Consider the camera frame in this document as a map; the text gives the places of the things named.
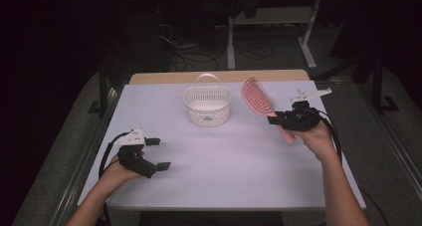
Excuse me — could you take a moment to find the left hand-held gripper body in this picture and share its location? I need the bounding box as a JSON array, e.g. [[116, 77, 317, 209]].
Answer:
[[113, 128, 159, 180]]

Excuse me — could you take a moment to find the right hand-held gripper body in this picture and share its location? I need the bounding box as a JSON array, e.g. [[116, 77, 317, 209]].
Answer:
[[277, 88, 332, 132]]

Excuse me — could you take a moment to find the pink hairbrush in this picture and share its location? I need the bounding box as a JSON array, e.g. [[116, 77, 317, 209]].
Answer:
[[240, 77, 297, 145]]

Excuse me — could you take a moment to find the person's left hand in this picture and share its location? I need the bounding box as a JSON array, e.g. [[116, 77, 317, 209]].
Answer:
[[99, 149, 145, 195]]

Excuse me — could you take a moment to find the person's right hand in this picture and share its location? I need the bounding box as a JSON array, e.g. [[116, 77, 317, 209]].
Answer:
[[282, 119, 340, 163]]

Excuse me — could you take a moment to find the white plastic basket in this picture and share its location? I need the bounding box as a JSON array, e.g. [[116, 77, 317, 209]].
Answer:
[[183, 73, 232, 127]]

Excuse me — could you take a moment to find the beige wooden table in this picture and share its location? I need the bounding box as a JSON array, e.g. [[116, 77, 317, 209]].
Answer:
[[128, 69, 311, 86]]

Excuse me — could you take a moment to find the black metal stand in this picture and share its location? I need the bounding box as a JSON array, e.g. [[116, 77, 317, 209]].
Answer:
[[88, 61, 112, 118], [370, 53, 400, 114]]

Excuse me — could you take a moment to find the dark hanging cloth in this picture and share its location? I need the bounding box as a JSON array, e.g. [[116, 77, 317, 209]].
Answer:
[[202, 0, 262, 20]]

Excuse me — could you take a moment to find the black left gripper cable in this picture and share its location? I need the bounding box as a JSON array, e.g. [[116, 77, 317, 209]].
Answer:
[[98, 130, 131, 226]]

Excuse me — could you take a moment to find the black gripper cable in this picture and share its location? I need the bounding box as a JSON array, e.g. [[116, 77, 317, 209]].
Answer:
[[98, 130, 131, 226], [315, 109, 390, 226]]

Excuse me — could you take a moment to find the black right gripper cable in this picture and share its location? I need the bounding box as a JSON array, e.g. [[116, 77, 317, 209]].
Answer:
[[315, 109, 390, 226]]

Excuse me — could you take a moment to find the aluminium floor rail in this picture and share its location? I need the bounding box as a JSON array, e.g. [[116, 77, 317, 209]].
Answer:
[[49, 86, 122, 226], [356, 85, 422, 195]]

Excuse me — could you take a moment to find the tangle of floor cables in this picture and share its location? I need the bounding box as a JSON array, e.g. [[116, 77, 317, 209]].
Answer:
[[155, 6, 222, 73]]

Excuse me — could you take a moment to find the white metal desk frame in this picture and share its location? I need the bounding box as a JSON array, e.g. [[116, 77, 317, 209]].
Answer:
[[226, 0, 323, 71]]

